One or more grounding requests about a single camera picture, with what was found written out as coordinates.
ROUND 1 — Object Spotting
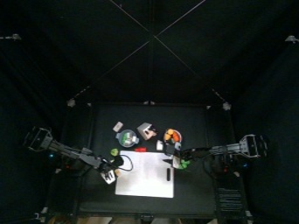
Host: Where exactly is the thin diagonal frame cord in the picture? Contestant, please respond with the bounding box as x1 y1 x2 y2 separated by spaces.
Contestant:
69 0 208 100
107 0 228 103

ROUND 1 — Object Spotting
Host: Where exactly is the small white toy block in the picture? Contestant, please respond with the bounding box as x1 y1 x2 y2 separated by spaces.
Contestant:
112 121 125 132

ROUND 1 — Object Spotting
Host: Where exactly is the white text label sticker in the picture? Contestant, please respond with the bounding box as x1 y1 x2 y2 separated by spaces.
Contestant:
217 187 243 214

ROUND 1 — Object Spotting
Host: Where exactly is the green leaf toy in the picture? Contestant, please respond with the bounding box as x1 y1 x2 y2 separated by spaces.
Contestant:
179 159 192 170

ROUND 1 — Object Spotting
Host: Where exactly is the orange toy food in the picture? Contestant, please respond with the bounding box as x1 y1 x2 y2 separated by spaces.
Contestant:
172 129 183 142

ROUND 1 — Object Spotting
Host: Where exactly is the grey toy bowl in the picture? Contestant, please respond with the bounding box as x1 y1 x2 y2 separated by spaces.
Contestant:
115 129 141 148

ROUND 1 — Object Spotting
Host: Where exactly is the white toy pot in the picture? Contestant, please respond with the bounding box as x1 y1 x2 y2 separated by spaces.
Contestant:
163 128 183 144

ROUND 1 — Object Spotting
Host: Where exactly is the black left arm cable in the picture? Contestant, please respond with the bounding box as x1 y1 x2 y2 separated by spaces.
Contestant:
119 154 135 172

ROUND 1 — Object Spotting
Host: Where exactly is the white wooden knife block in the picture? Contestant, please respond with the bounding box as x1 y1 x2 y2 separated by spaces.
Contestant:
135 122 159 142

